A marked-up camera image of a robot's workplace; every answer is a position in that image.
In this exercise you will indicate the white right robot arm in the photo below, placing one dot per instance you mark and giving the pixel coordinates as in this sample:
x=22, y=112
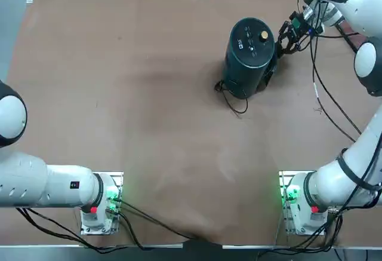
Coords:
x=343, y=183

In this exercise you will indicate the black mount block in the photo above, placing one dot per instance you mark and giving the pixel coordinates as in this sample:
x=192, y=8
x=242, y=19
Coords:
x=203, y=250

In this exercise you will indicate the dark green air fryer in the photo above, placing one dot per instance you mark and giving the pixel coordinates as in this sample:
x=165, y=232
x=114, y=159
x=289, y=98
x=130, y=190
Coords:
x=252, y=43

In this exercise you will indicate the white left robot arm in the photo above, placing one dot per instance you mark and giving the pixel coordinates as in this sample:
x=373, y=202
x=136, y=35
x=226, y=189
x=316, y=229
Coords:
x=44, y=183

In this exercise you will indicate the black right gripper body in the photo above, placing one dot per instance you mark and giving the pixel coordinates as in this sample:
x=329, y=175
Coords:
x=298, y=22

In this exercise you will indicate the aluminium table edge strip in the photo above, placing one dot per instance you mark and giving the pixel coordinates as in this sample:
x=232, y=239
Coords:
x=244, y=246

